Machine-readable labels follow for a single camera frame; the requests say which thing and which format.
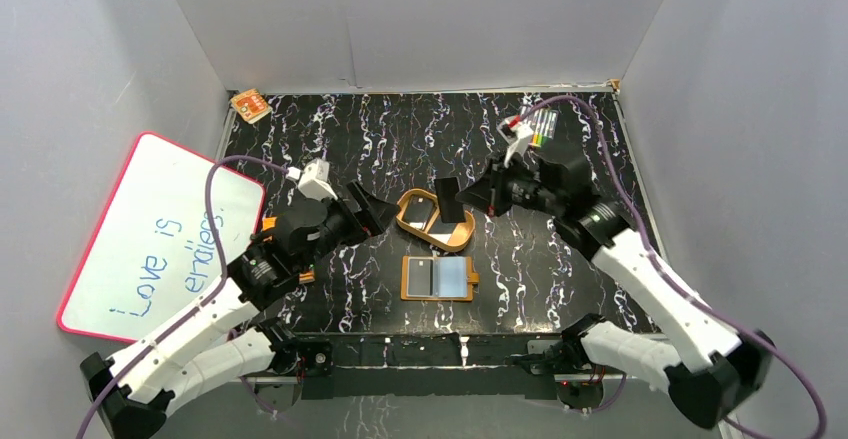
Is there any orange leather card holder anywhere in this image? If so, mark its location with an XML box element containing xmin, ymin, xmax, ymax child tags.
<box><xmin>400</xmin><ymin>256</ymin><xmax>480</xmax><ymax>302</ymax></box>

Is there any pack of coloured markers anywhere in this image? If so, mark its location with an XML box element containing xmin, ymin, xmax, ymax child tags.
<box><xmin>527</xmin><ymin>108</ymin><xmax>559</xmax><ymax>148</ymax></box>

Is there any pink framed whiteboard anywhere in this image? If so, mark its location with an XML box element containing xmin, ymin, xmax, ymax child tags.
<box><xmin>57</xmin><ymin>132</ymin><xmax>265</xmax><ymax>342</ymax></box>

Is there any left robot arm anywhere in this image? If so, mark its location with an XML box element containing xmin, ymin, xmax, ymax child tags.
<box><xmin>80</xmin><ymin>182</ymin><xmax>399</xmax><ymax>438</ymax></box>

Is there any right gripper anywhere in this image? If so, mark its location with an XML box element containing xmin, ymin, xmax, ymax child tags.
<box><xmin>456</xmin><ymin>151</ymin><xmax>563</xmax><ymax>218</ymax></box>

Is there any tan oval tray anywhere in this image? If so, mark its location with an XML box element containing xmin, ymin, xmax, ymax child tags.
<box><xmin>395</xmin><ymin>188</ymin><xmax>476</xmax><ymax>253</ymax></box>

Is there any orange paperback book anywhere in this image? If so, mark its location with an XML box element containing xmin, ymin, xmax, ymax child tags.
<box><xmin>261</xmin><ymin>217</ymin><xmax>315</xmax><ymax>285</ymax></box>

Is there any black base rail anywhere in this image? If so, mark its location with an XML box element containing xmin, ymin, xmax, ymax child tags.
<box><xmin>243</xmin><ymin>333</ymin><xmax>623</xmax><ymax>414</ymax></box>

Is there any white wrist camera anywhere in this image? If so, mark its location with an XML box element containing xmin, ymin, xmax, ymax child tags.
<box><xmin>498</xmin><ymin>115</ymin><xmax>534</xmax><ymax>167</ymax></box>
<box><xmin>285</xmin><ymin>158</ymin><xmax>338</xmax><ymax>201</ymax></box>

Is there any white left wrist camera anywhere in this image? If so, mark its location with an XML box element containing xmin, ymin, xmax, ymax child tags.
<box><xmin>285</xmin><ymin>158</ymin><xmax>338</xmax><ymax>201</ymax></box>

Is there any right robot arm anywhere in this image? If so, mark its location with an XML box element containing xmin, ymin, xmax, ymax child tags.
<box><xmin>455</xmin><ymin>156</ymin><xmax>774</xmax><ymax>429</ymax></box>

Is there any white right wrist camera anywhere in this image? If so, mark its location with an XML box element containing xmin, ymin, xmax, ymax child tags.
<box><xmin>498</xmin><ymin>115</ymin><xmax>534</xmax><ymax>167</ymax></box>

